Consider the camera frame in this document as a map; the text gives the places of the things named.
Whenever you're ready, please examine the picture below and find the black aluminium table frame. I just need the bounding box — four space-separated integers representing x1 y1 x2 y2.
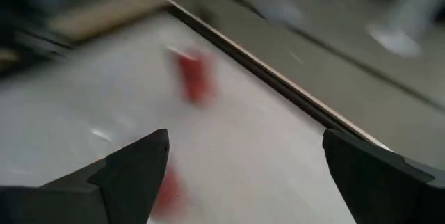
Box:
163 3 387 148

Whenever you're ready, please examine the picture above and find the red Coca-Cola Zero can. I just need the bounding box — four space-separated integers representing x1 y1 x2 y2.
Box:
175 46 218 109
149 164 191 221

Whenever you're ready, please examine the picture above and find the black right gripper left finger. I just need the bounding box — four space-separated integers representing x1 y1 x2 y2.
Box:
0 129 170 224

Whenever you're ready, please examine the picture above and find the small white round stand base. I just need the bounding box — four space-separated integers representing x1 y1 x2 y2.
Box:
366 0 445 58

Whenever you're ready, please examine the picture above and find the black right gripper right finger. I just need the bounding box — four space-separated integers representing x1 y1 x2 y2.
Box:
322 129 445 224

